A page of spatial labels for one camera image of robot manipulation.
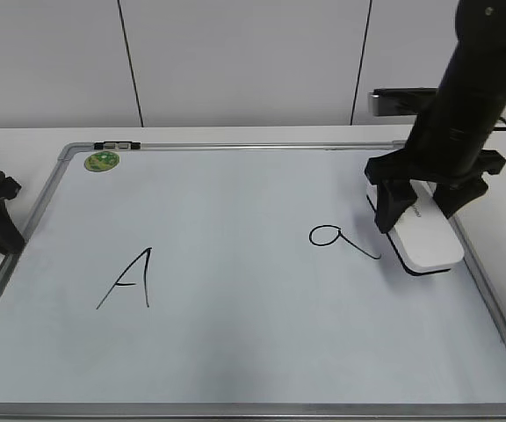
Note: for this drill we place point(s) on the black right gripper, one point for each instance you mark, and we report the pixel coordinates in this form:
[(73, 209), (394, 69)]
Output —
[(392, 173)]

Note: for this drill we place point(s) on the white whiteboard eraser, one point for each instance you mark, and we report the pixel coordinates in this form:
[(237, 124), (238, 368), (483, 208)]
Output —
[(422, 242)]

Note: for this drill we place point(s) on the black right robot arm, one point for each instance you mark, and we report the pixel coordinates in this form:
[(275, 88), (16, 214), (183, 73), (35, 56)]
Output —
[(446, 144)]

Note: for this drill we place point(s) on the green round magnet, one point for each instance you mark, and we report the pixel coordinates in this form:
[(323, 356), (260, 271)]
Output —
[(101, 161)]

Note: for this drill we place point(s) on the black grey marker clip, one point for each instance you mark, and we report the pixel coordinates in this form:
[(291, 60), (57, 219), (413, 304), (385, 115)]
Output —
[(117, 145)]

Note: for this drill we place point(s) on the aluminium framed whiteboard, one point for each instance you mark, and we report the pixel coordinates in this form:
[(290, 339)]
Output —
[(205, 281)]

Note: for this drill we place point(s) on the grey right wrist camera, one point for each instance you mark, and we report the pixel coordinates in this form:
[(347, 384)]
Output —
[(392, 102)]

